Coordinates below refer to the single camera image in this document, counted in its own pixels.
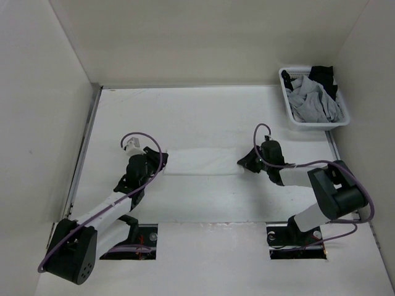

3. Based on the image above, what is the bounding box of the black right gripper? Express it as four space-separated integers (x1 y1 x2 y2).
237 145 271 173

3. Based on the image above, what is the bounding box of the white tank top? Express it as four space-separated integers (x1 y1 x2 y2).
164 148 244 176

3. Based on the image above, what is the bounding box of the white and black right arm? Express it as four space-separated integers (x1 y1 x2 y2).
237 138 368 248

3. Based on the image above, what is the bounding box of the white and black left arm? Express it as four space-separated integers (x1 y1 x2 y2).
38 147 168 285

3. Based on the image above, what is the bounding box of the grey tank top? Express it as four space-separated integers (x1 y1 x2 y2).
285 75 341 123

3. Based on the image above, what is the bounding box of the black tank top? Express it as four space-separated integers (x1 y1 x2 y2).
309 66 338 101

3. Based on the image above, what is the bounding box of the white perforated plastic basket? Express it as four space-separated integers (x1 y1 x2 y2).
278 67 350 131

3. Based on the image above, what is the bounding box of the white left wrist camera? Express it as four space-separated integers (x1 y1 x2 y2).
123 137 144 157

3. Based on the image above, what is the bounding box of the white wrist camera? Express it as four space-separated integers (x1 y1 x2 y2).
123 137 144 157
264 134 273 142

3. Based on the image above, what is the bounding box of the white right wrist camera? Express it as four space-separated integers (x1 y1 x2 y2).
264 134 273 142

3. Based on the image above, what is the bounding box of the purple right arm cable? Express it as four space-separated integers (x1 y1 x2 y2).
253 123 376 247

